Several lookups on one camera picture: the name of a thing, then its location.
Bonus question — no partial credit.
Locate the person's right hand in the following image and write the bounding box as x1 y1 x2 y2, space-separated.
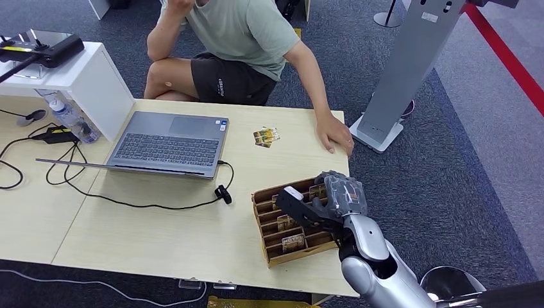
164 0 196 13

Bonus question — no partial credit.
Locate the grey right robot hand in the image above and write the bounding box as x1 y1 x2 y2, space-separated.
312 171 369 222

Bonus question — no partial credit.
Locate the person's left hand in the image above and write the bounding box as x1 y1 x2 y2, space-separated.
316 111 355 158

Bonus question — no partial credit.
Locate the person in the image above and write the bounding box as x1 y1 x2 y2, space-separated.
143 0 355 158

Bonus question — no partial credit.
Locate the wooden card organizer tray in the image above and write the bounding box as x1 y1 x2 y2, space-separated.
251 177 343 270

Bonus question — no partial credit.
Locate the dark round base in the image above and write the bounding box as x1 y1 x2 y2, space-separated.
399 98 416 119

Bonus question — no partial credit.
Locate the white cabinet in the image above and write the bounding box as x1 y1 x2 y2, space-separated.
88 0 112 21

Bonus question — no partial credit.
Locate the grey kiosk stand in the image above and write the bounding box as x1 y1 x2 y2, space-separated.
349 0 520 154

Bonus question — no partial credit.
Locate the black bag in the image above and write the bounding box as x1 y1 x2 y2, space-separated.
275 0 308 22

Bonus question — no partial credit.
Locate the white desk shelf riser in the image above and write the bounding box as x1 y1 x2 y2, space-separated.
0 41 136 144

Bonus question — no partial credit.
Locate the metal stanchion base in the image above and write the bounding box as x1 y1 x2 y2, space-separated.
373 0 403 29

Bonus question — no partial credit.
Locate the black remote controller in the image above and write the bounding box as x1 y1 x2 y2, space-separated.
0 28 86 69

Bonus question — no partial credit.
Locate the yellow cardboard piece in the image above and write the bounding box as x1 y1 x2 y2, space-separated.
207 295 320 308

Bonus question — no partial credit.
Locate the grey laptop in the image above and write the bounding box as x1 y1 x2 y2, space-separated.
35 110 230 180

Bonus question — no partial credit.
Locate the clear plastic water bottle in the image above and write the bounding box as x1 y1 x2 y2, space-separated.
49 99 101 145

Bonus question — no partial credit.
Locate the clear acrylic stand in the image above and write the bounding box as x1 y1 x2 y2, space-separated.
12 60 48 81

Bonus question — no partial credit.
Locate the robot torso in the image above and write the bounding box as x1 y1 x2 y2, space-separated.
420 265 544 308

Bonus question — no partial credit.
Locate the black power adapter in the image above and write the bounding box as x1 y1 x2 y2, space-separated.
31 125 80 145

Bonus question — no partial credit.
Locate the red floor tape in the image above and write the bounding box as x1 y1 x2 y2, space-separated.
462 2 544 117

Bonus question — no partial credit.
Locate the black controller strap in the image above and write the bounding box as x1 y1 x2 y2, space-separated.
0 54 41 84

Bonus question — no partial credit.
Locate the grey wired mouse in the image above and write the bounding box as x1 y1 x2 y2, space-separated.
0 108 48 128

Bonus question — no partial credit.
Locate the black laptop charging cable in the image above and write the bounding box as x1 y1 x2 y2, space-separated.
44 142 235 211

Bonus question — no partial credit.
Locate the black power cord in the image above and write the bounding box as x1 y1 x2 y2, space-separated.
0 122 58 191

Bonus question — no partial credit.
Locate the white floor cable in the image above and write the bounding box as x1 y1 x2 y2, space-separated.
0 268 208 308

